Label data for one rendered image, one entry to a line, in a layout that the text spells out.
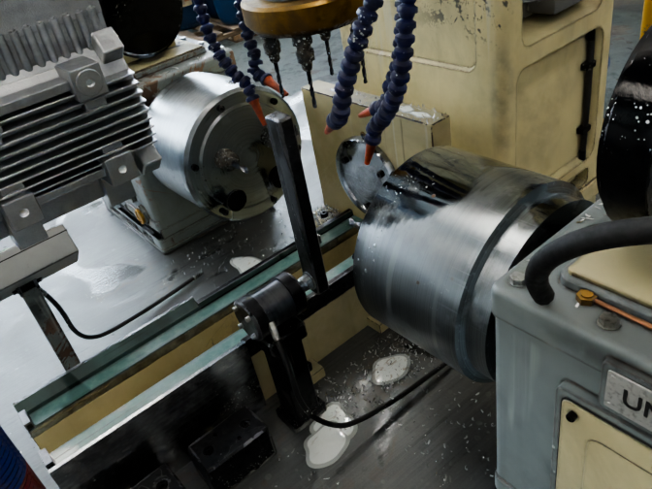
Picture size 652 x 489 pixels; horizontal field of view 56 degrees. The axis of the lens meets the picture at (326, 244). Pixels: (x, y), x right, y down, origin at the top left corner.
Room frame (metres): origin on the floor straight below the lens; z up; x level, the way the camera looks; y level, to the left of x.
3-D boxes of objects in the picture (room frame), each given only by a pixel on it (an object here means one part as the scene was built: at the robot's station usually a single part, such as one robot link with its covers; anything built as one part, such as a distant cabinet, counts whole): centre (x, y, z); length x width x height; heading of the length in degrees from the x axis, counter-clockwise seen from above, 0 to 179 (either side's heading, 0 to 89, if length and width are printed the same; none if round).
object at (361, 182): (0.90, -0.09, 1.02); 0.15 x 0.02 x 0.15; 33
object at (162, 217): (1.35, 0.31, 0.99); 0.35 x 0.31 x 0.37; 33
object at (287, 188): (0.66, 0.02, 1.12); 0.04 x 0.03 x 0.26; 123
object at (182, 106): (1.14, 0.18, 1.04); 0.37 x 0.25 x 0.25; 33
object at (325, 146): (0.93, -0.14, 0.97); 0.30 x 0.11 x 0.34; 33
